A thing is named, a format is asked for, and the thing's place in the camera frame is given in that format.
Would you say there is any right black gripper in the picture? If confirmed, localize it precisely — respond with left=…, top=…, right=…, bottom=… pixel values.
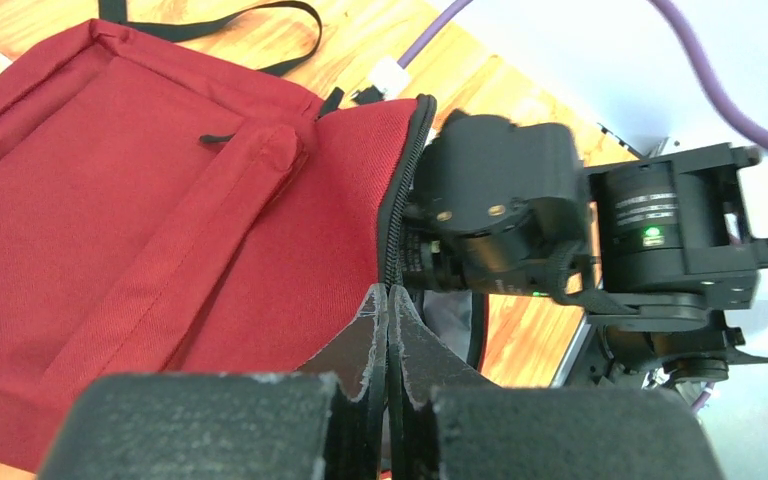
left=400, top=110, right=590, bottom=295

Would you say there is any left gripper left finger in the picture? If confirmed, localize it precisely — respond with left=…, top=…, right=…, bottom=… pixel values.
left=38, top=284, right=388, bottom=479

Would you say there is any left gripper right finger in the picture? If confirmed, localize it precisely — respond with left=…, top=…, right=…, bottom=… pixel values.
left=388, top=286, right=722, bottom=479

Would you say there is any red backpack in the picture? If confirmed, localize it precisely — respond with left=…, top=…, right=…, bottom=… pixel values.
left=0, top=0, right=491, bottom=475

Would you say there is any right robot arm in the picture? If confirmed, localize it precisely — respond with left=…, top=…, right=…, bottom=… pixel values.
left=385, top=111, right=768, bottom=389

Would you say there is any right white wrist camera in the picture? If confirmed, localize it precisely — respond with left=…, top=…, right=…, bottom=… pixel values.
left=351, top=57, right=411, bottom=105

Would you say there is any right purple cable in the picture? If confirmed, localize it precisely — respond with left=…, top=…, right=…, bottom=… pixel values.
left=397, top=0, right=768, bottom=167

